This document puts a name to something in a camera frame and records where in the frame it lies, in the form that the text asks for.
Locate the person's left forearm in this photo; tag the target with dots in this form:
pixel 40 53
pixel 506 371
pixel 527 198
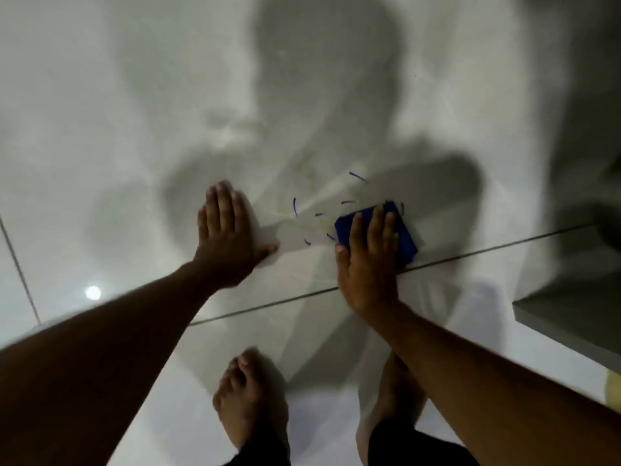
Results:
pixel 92 368

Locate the person's left hand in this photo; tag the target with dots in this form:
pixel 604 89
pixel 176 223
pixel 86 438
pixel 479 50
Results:
pixel 227 252

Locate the person's right foot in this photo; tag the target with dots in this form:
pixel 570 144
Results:
pixel 388 407

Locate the person's black shorts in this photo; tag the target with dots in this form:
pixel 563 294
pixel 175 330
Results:
pixel 417 446

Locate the blue cleaning cloth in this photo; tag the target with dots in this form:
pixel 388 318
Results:
pixel 406 237

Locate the person's right middle finger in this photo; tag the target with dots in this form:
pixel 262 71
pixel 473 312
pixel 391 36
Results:
pixel 375 228

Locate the person's left little finger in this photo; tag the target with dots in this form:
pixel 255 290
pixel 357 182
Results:
pixel 202 224

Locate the person's right thumb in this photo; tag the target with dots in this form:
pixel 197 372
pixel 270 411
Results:
pixel 342 265

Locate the person's left foot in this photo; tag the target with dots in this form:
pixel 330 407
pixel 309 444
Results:
pixel 242 397

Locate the person's foot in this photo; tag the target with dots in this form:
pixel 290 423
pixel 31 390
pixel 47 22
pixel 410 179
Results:
pixel 242 397
pixel 388 407

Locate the person's right forearm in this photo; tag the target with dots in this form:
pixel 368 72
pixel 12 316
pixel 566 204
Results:
pixel 490 388

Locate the person's right hand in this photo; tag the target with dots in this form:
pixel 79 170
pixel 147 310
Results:
pixel 365 281

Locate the grey ledge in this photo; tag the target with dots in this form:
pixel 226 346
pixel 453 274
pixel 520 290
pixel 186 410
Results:
pixel 572 315

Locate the person's left thumb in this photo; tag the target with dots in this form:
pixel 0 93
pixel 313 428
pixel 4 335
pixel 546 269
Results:
pixel 264 252

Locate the person's left middle finger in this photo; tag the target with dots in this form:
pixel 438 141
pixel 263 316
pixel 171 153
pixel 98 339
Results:
pixel 224 204

